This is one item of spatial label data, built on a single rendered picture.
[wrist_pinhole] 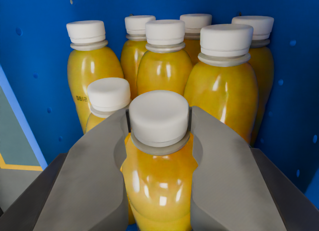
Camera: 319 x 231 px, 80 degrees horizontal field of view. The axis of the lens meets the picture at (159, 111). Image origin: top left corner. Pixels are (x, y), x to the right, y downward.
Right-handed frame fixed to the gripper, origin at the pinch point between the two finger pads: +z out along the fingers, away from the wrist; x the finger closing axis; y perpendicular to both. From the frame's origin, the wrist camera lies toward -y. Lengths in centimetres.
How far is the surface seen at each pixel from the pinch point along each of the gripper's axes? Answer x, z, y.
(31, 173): -129, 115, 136
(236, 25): 6.2, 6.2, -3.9
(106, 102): -4.7, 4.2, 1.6
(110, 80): -4.9, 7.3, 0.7
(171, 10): 1.8, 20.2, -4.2
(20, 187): -147, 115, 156
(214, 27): 4.5, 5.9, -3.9
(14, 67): -13.0, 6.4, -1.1
